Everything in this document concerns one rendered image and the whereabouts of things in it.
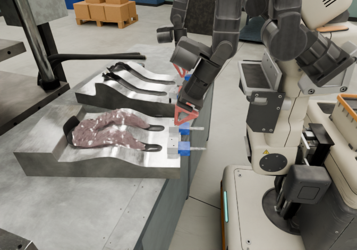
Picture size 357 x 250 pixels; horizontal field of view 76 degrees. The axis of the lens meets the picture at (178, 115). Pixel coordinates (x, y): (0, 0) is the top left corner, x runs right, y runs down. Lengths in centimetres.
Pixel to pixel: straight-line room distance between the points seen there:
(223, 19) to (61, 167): 64
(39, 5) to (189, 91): 112
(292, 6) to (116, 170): 63
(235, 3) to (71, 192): 68
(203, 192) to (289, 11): 140
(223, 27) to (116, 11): 511
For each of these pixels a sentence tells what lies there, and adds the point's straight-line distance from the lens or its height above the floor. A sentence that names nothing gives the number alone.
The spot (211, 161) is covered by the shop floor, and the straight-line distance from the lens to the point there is 193.
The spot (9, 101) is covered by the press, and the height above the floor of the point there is 79.
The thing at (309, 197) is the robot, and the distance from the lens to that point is 102.
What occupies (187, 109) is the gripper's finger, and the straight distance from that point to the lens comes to 60.
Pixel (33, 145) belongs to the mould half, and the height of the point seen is 91.
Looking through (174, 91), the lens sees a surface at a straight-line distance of 97.
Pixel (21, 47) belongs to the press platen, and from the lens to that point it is 139.
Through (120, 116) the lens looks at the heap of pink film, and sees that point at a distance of 85.
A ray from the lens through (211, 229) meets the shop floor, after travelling 160.
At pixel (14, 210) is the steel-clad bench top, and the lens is 84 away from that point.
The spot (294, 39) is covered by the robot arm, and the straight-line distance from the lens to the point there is 56.
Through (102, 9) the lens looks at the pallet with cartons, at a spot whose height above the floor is 36.
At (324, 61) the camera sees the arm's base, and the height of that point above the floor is 120.
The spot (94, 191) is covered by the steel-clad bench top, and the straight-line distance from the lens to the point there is 78.
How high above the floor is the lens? 140
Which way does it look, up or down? 36 degrees down
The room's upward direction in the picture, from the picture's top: straight up
